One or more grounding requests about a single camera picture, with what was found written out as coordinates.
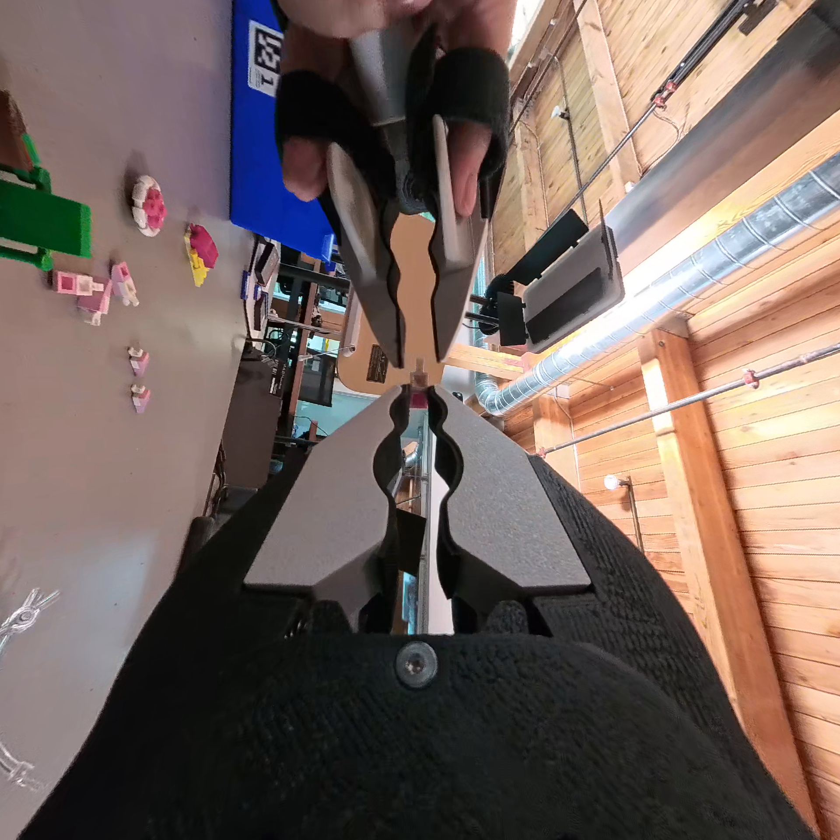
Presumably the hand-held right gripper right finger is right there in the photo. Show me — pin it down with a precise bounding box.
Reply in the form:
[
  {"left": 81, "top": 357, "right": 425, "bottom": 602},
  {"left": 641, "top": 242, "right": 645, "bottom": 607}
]
[{"left": 427, "top": 384, "right": 593, "bottom": 618}]

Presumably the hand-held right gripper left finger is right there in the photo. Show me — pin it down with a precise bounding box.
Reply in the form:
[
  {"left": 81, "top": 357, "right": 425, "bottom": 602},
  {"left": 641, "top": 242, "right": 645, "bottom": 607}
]
[{"left": 241, "top": 384, "right": 404, "bottom": 632}]

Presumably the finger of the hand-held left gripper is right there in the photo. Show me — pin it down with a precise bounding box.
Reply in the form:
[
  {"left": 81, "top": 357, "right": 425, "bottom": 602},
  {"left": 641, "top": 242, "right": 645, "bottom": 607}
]
[
  {"left": 326, "top": 141, "right": 406, "bottom": 368},
  {"left": 427, "top": 115, "right": 492, "bottom": 363}
]

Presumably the magenta yellow lego assembly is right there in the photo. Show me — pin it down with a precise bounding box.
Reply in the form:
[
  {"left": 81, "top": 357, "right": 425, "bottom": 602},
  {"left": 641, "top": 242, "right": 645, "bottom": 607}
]
[{"left": 184, "top": 222, "right": 220, "bottom": 288}]

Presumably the round white magenta lego flower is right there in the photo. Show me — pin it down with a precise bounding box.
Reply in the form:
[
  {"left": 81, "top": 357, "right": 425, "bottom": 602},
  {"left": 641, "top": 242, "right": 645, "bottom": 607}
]
[{"left": 130, "top": 173, "right": 169, "bottom": 238}]

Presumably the pink white lego clip piece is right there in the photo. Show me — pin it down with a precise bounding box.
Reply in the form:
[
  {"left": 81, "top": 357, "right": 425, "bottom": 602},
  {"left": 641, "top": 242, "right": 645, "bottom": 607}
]
[{"left": 109, "top": 260, "right": 140, "bottom": 308}]

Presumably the pink lego brick with clip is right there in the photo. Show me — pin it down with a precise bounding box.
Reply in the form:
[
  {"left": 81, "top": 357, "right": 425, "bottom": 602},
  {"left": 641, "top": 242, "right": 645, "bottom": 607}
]
[{"left": 52, "top": 269, "right": 107, "bottom": 298}]

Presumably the green lego stem assembly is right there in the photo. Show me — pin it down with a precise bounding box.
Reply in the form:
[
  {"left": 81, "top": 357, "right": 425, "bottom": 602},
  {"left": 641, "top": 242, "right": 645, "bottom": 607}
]
[{"left": 0, "top": 92, "right": 93, "bottom": 271}]

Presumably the person's left hand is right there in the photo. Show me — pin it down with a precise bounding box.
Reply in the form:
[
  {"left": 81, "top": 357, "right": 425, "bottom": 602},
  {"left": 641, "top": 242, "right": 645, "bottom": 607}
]
[{"left": 272, "top": 0, "right": 519, "bottom": 217}]

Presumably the black light panel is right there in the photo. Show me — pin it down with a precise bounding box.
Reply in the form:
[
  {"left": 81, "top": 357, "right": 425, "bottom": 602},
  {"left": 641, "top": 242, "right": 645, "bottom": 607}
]
[{"left": 469, "top": 209, "right": 626, "bottom": 356}]

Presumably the blue mat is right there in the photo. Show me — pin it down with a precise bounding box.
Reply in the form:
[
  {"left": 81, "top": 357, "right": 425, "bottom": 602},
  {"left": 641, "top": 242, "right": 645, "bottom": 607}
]
[{"left": 229, "top": 0, "right": 337, "bottom": 259}]

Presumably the metal rod with red clamp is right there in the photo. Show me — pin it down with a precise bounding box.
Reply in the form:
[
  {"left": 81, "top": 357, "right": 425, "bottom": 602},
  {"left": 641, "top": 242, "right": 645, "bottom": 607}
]
[{"left": 535, "top": 350, "right": 840, "bottom": 458}]

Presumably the wall light bulb fixture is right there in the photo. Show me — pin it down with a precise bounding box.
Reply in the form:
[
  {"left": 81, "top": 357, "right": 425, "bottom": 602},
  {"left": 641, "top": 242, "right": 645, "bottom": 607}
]
[{"left": 602, "top": 473, "right": 648, "bottom": 553}]

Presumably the wooden post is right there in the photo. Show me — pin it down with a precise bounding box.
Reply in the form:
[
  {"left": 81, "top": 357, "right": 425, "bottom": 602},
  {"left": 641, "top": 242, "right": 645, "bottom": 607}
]
[{"left": 638, "top": 327, "right": 823, "bottom": 831}]

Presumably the silver metal duct pipe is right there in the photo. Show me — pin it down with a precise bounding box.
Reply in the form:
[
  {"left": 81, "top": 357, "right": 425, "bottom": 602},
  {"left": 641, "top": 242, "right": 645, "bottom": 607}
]
[{"left": 475, "top": 154, "right": 840, "bottom": 416}]

